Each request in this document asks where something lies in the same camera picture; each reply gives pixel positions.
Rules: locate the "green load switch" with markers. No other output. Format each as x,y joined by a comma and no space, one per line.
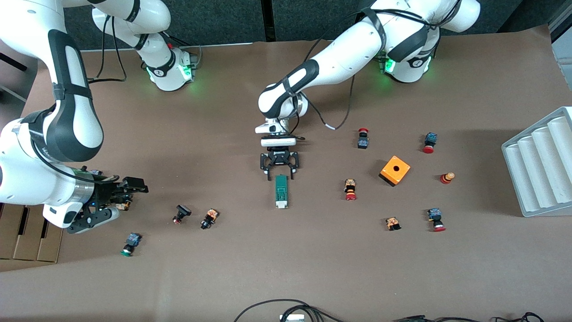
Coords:
281,190

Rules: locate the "red emergency stop orange block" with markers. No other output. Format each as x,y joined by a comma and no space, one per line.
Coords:
350,185

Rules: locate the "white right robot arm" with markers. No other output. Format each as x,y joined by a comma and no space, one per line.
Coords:
71,116

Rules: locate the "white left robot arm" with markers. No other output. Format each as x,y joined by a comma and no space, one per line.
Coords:
339,58

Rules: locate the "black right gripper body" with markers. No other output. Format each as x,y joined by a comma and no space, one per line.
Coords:
104,191

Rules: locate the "brown paper table cover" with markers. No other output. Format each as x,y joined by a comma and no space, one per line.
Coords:
286,259

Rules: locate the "grey slotted tray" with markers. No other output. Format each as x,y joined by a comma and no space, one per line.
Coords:
536,179

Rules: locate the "red yellow button head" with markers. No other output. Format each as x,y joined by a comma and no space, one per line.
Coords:
446,178

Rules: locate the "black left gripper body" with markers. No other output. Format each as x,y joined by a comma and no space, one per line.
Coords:
279,157

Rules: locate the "grey equipment box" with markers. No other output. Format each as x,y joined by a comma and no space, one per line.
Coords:
564,49

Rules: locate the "grey cabinet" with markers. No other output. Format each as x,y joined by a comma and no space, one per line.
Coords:
18,80

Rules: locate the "brown cardboard box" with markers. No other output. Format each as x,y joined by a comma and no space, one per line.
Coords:
33,237

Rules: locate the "orange contact block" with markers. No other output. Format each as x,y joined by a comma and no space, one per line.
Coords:
393,222

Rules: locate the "black square button red block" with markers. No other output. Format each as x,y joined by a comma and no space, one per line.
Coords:
183,210

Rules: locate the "orange button enclosure box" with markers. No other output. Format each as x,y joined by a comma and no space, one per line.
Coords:
400,174

